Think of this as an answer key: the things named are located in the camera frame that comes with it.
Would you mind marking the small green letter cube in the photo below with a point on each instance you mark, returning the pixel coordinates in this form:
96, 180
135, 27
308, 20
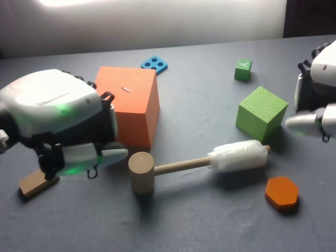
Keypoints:
242, 71

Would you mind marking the orange hexagon block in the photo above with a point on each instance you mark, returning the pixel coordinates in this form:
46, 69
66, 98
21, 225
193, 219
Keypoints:
281, 193

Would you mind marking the wooden mallet with white grip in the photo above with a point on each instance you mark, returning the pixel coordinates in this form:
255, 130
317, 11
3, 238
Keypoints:
183, 164

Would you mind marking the grey table cloth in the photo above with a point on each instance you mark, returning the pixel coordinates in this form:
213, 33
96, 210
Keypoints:
197, 223

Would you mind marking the brown rectangular wooden block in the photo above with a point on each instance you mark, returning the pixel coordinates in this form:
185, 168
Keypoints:
32, 185

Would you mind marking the large orange cube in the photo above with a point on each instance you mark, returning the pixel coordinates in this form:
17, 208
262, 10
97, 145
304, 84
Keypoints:
131, 118

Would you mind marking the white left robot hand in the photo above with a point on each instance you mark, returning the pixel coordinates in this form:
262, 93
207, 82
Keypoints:
52, 102

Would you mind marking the blue square four-hole block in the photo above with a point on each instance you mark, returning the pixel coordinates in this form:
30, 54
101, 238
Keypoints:
155, 64

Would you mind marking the large textured green cube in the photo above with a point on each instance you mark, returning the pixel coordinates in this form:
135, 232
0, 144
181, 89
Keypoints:
260, 113

